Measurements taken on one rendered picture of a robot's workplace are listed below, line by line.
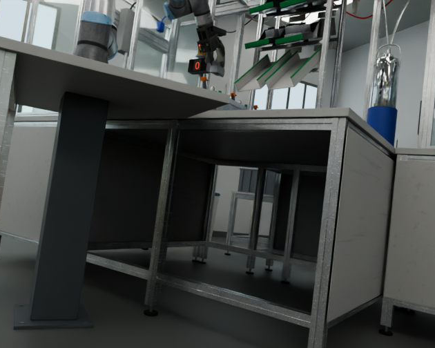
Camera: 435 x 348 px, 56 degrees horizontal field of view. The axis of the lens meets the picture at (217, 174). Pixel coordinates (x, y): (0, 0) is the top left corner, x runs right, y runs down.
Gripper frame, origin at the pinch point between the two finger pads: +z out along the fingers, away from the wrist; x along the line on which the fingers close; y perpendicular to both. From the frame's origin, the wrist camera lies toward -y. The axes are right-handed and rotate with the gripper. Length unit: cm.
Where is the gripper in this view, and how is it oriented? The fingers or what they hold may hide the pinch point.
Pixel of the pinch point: (218, 64)
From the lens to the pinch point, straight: 201.2
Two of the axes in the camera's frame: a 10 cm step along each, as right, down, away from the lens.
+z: 2.6, 8.2, 5.2
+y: -5.0, 5.7, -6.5
